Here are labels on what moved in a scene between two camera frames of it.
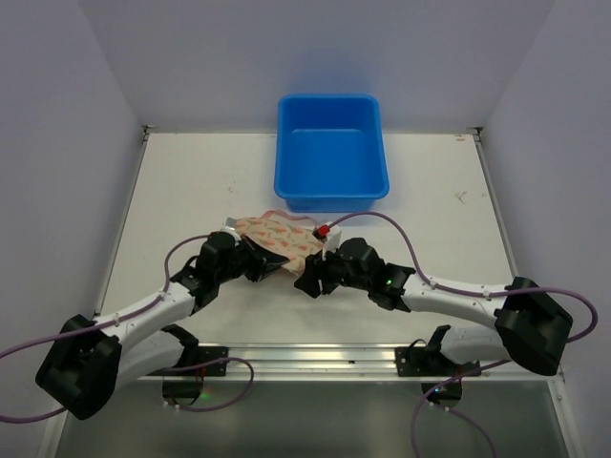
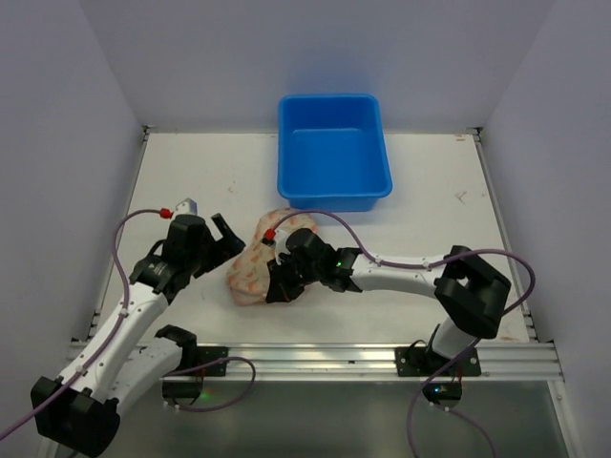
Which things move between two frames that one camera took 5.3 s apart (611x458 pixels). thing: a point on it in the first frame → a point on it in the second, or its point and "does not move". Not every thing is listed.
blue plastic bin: [330, 153] does not move
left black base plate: [184, 392] does not move
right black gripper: [323, 273] → [282, 279]
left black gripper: [253, 260] → [216, 245]
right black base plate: [420, 362] does not move
